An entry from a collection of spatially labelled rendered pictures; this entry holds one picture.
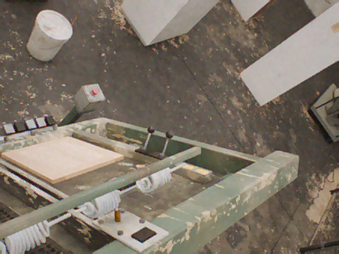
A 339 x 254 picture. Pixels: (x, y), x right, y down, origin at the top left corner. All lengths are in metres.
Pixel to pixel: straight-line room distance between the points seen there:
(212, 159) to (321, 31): 3.40
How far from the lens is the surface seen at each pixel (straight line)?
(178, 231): 0.93
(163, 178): 1.01
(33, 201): 1.32
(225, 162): 1.63
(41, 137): 1.98
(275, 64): 5.08
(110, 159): 1.65
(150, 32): 4.13
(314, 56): 4.91
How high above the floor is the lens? 2.62
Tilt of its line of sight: 44 degrees down
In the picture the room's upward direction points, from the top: 55 degrees clockwise
